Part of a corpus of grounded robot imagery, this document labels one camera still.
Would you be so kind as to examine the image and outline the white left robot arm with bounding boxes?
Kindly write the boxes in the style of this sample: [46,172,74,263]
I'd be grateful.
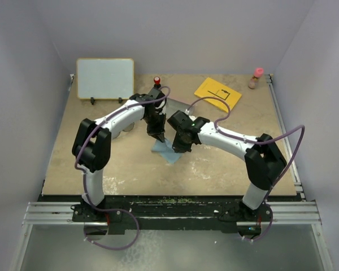
[72,87,168,221]

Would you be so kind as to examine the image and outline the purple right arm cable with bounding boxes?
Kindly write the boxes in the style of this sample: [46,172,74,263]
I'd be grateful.
[186,97,305,244]

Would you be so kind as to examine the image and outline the blue cleaning cloth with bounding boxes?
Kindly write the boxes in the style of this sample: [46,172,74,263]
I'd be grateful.
[151,139,182,164]

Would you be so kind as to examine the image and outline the metal frame sunglasses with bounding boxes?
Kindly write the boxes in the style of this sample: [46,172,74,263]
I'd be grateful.
[112,123,134,139]

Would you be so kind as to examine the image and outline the yellow framed whiteboard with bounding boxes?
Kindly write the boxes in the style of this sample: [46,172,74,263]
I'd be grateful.
[76,58,134,100]

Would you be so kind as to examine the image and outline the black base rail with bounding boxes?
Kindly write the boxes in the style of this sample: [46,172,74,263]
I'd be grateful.
[28,195,308,238]

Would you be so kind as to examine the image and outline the red black stamp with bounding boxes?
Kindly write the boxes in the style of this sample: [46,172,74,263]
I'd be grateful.
[153,76,160,85]

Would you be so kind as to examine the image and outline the yellow book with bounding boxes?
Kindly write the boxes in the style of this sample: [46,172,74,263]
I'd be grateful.
[194,77,242,113]

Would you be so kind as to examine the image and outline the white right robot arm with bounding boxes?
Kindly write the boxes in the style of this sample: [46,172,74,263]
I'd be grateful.
[167,111,287,221]

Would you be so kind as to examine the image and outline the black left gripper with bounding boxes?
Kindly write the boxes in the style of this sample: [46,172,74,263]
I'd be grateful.
[144,112,166,143]

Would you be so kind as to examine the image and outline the pink glasses case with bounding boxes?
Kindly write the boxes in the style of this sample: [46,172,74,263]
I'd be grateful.
[166,98,190,116]

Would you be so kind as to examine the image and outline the pink capped small bottle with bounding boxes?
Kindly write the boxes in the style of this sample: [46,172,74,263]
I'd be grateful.
[248,68,264,89]

